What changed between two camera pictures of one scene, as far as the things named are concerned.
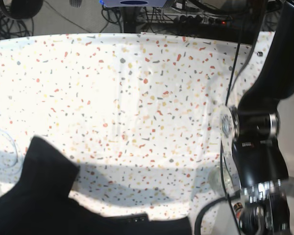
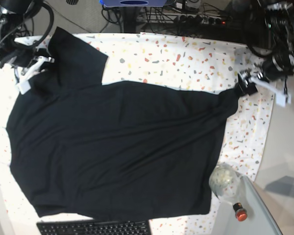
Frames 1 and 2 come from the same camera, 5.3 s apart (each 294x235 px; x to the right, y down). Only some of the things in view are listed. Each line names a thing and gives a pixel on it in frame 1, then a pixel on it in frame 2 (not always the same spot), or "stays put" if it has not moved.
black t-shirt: x=39 y=204 -> x=82 y=150
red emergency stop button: x=238 y=206 stays put
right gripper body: x=267 y=209 -> x=281 y=63
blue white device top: x=133 y=3 stays put
